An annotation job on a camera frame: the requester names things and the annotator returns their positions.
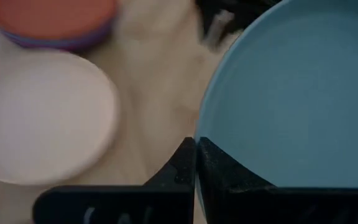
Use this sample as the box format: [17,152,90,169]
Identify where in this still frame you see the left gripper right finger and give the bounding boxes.
[196,136,358,224]

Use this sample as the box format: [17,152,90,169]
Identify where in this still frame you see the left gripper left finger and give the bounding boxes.
[32,136,197,224]

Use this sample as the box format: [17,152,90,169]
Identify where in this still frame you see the mint green plate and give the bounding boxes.
[193,0,358,215]

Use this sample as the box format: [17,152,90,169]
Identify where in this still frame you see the blue-grey bowl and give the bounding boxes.
[0,17,117,53]

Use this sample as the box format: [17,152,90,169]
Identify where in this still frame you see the pale pink plate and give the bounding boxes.
[0,49,121,187]

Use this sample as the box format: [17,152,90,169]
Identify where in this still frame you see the orange plate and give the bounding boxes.
[0,0,118,41]

